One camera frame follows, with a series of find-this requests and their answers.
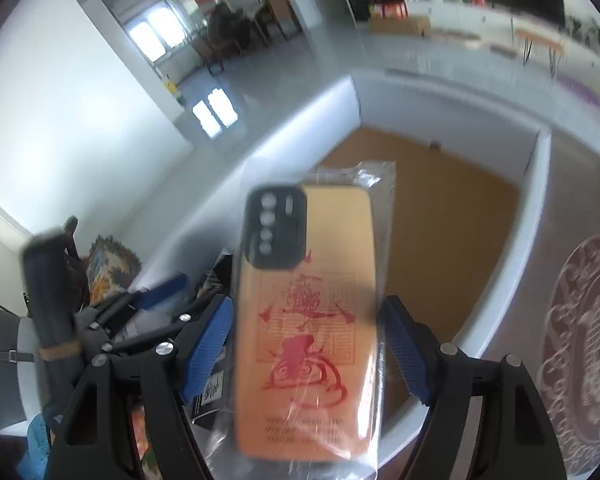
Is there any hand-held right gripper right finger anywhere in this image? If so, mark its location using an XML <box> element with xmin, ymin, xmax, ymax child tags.
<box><xmin>379</xmin><ymin>295</ymin><xmax>568</xmax><ymax>480</ymax></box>

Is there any large white cardboard box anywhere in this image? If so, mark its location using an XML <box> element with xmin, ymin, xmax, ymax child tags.
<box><xmin>130</xmin><ymin>72</ymin><xmax>553</xmax><ymax>461</ymax></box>

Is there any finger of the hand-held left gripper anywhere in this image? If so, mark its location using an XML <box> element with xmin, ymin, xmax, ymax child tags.
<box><xmin>75</xmin><ymin>272</ymin><xmax>191</xmax><ymax>331</ymax></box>
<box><xmin>100</xmin><ymin>300</ymin><xmax>218</xmax><ymax>361</ymax></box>

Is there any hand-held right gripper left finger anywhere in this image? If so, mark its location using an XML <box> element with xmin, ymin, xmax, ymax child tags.
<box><xmin>50</xmin><ymin>294</ymin><xmax>235</xmax><ymax>480</ymax></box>

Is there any purple mat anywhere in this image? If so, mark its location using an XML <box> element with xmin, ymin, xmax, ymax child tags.
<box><xmin>557</xmin><ymin>75</ymin><xmax>600</xmax><ymax>106</ymax></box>

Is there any colourful patterned cushion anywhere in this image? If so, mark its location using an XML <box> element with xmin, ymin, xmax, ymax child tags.
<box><xmin>87</xmin><ymin>235</ymin><xmax>143</xmax><ymax>306</ymax></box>

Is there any phone case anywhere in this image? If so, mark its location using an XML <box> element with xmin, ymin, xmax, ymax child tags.
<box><xmin>202</xmin><ymin>160</ymin><xmax>398</xmax><ymax>480</ymax></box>

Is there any white television cabinet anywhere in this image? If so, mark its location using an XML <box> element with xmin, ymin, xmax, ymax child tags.
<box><xmin>405</xmin><ymin>0</ymin><xmax>600</xmax><ymax>106</ymax></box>

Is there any wooden bench with metal legs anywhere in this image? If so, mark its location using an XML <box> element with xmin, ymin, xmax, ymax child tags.
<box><xmin>514</xmin><ymin>27</ymin><xmax>567</xmax><ymax>78</ymax></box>

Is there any blue cloth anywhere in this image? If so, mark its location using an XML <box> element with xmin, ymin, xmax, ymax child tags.
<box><xmin>15</xmin><ymin>412</ymin><xmax>61</xmax><ymax>480</ymax></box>

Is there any brown cardboard box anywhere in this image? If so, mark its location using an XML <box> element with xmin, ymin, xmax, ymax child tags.
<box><xmin>369</xmin><ymin>2</ymin><xmax>432</xmax><ymax>37</ymax></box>

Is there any dark rolled bundle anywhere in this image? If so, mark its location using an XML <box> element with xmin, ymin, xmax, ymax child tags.
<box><xmin>22</xmin><ymin>217</ymin><xmax>81</xmax><ymax>391</ymax></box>

